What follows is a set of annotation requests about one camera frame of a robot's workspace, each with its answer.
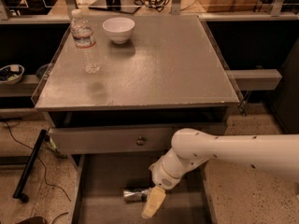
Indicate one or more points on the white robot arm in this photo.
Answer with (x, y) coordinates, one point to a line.
(274, 154)

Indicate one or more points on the white bowl with clutter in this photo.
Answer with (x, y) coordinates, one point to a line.
(11, 74)

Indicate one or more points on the black monitor stand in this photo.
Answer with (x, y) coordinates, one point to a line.
(121, 6)

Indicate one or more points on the grey wooden drawer cabinet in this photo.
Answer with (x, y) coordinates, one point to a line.
(169, 73)

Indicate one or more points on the round brass drawer knob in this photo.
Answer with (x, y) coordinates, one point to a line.
(141, 141)

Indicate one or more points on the middle grey open drawer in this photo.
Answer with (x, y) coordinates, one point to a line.
(102, 179)

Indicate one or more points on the white ceramic bowl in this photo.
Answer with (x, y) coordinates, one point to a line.
(119, 29)

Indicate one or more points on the grey bench beam right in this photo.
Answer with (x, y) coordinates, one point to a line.
(255, 80)

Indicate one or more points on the black bar on floor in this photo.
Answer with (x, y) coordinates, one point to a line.
(18, 193)

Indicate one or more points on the silver redbull can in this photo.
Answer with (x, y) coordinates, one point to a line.
(135, 194)

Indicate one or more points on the dark bowl on shelf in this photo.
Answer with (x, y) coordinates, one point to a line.
(44, 71)

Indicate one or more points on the top grey drawer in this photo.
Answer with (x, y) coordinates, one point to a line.
(112, 139)

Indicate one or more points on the clear plastic water bottle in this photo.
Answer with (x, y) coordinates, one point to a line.
(85, 42)

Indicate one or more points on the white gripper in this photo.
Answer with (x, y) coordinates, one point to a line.
(162, 175)

